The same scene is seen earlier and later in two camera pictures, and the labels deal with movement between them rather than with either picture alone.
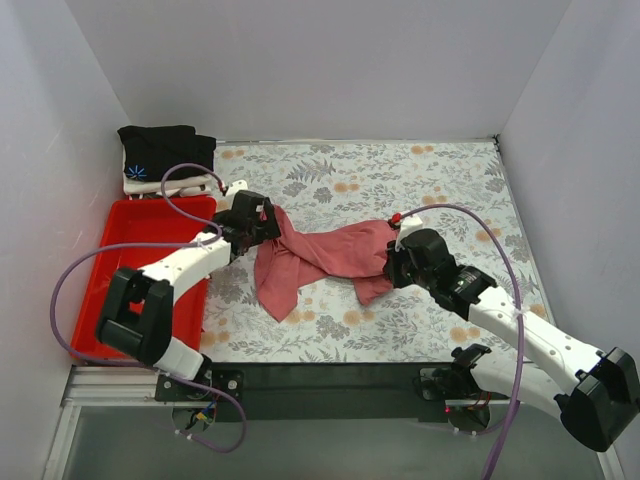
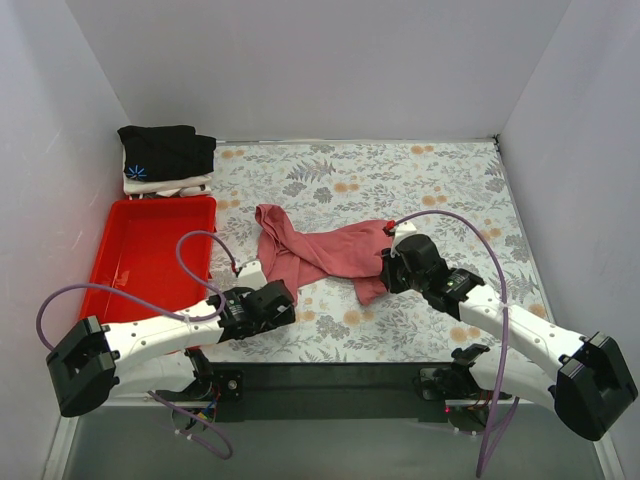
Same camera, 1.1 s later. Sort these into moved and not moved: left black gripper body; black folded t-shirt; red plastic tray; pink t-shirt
Moved: left black gripper body
Not moved: black folded t-shirt; red plastic tray; pink t-shirt
